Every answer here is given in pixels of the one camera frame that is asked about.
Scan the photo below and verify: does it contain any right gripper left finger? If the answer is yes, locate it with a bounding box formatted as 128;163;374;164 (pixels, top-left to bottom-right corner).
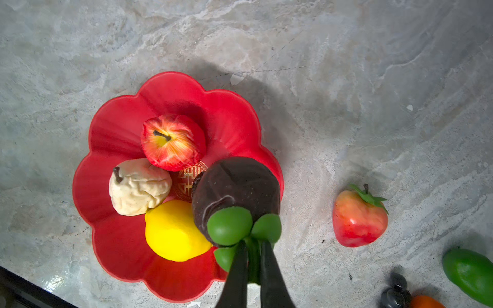
216;241;249;308

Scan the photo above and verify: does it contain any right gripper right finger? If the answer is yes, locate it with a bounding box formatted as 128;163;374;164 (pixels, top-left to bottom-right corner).
260;241;295;308

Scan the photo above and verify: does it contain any yellow fake lemon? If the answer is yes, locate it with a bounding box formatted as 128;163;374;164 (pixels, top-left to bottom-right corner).
145;200;212;262

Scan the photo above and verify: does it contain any red fake strawberry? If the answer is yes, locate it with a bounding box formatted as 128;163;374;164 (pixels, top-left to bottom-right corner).
332;184;388;248

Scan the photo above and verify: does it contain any orange fake tangerine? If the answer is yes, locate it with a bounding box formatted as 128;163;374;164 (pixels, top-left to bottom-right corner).
410;295;445;308

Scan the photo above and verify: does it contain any beige fake pear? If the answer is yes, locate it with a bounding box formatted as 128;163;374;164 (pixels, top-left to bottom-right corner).
109;158;172;216

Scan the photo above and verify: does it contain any red fake apple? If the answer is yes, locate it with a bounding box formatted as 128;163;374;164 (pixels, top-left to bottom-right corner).
141;114;207;172

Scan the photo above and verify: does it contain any red flower-shaped fruit bowl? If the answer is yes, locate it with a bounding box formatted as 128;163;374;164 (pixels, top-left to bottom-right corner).
73;72;284;303

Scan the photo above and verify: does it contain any green fake lime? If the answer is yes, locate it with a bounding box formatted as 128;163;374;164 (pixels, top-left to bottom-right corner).
442;248;492;307

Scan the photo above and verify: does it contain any dark fake grape bunch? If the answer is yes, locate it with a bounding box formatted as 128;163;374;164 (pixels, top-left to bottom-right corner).
379;272;412;308

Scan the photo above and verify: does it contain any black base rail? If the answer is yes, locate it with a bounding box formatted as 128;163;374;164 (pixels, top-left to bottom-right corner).
1;267;76;308

